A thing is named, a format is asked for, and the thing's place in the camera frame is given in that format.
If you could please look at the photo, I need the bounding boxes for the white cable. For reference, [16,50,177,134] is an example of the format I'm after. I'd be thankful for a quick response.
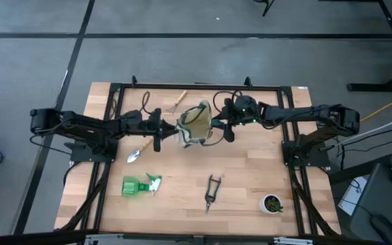
[345,110,392,144]

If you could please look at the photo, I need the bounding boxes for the green white spray bottle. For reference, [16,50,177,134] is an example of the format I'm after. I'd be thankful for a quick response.
[121,172,163,198]

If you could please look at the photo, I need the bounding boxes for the grey desk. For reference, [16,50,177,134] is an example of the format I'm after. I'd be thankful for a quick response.
[348,163,392,245]

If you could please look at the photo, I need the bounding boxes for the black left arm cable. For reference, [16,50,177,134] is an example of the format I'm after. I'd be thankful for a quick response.
[140,90,152,115]

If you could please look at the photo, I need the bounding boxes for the black standing desk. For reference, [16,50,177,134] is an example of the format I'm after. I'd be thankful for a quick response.
[316,0,392,93]

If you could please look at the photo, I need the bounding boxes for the succulent in white pot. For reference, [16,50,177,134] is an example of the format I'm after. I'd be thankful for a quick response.
[259,193,284,215]

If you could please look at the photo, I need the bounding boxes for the yellow cable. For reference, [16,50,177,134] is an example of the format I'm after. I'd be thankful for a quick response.
[359,88,392,123]

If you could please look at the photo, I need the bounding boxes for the hand rake wooden handle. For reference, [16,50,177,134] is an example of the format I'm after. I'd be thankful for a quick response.
[167,89,188,114]

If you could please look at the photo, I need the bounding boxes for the green black pruning shears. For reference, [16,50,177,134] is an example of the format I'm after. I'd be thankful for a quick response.
[204,174,223,214]

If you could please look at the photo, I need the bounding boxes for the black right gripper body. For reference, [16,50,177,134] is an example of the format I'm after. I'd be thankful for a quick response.
[221,97,240,144]

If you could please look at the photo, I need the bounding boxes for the black computer mouse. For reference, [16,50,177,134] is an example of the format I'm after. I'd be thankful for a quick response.
[369,213,392,244]

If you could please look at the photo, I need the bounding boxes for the black stand leg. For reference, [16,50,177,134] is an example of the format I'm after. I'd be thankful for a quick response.
[252,0,276,17]

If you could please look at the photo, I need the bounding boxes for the beige green canvas gardening bag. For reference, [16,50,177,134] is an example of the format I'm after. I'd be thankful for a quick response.
[175,99,225,149]

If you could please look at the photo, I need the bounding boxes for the white paper sheet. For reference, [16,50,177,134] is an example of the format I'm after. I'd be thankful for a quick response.
[338,175,368,216]

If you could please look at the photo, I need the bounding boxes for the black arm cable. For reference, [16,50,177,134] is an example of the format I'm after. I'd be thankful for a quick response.
[212,89,244,114]
[140,90,152,115]

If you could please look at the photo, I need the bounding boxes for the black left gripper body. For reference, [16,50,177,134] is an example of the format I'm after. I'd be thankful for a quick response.
[140,108,170,153]

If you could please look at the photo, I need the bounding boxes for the black aluminium table frame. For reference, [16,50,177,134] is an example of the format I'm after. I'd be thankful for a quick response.
[54,75,342,239]

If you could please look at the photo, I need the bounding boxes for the metal trowel wooden handle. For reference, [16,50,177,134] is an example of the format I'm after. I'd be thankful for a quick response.
[127,137,154,164]

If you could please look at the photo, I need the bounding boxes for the black cable bundle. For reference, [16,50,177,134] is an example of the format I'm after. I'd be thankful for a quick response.
[59,162,112,232]
[289,165,342,236]

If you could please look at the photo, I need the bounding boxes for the silver aluminium rail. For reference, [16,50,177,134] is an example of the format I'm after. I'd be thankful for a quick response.
[83,233,314,245]

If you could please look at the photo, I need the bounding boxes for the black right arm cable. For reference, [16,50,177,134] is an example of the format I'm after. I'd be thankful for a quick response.
[212,89,244,114]

